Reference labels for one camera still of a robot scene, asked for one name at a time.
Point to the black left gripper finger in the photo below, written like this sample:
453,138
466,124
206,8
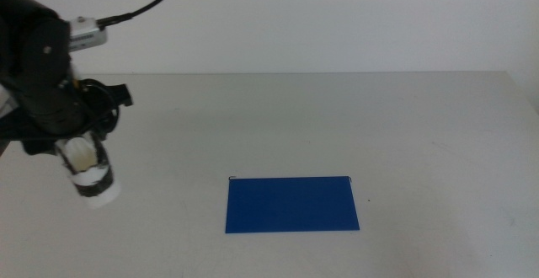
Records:
101,145
38,146

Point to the black and white shoe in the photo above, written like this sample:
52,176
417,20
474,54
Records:
94,185

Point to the blue rectangular mat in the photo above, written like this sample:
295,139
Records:
290,204

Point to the silver white wrist camera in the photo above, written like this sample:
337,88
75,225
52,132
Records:
86,33

